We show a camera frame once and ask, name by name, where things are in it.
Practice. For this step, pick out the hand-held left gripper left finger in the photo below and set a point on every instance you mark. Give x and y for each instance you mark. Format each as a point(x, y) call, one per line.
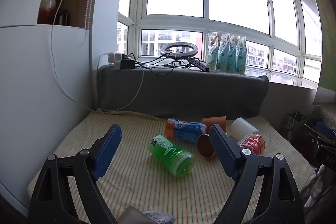
point(106, 151)

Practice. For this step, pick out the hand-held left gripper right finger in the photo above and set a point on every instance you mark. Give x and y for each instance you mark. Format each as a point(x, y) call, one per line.
point(225, 154)

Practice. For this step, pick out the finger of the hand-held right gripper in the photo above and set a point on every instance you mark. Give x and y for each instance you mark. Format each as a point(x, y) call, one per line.
point(325, 130)

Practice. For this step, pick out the green plastic bottle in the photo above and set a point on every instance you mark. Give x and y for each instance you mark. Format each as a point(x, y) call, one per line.
point(171, 155)

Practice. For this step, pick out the copper coloured cup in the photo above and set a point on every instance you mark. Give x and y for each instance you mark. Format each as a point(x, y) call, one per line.
point(215, 122)
point(205, 146)

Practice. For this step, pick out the white plastic cup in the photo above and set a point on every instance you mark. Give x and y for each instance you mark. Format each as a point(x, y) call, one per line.
point(242, 129)

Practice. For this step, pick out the paper bag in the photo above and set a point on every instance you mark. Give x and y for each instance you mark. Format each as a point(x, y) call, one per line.
point(292, 123)

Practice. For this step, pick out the striped yellow mat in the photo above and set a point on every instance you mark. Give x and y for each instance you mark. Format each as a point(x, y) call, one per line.
point(131, 124)

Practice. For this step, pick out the blue orange plastic bottle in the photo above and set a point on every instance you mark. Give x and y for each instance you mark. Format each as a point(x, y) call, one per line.
point(185, 130)

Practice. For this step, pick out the grey knitted cloth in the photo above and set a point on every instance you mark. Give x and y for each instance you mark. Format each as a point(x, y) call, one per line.
point(158, 216)

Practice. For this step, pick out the black power adapter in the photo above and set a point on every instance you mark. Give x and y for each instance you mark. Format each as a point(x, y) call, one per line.
point(128, 64)

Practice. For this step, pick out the white power strip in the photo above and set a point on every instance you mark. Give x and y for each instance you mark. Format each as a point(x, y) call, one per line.
point(112, 57)

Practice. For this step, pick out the teal refill pouch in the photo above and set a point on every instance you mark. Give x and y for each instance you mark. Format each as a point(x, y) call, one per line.
point(241, 57)
point(232, 56)
point(223, 54)

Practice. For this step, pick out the yellow-green curtain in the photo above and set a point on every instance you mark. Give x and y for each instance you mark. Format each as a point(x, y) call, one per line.
point(326, 29)

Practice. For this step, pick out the green and white refill pouch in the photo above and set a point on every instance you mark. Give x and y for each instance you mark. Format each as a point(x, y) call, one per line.
point(212, 52)

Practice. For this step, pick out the white cabinet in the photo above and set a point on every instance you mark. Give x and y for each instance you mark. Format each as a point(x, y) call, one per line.
point(34, 77)

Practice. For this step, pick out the white window frame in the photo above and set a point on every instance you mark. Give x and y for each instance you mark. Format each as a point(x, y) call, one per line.
point(206, 22)

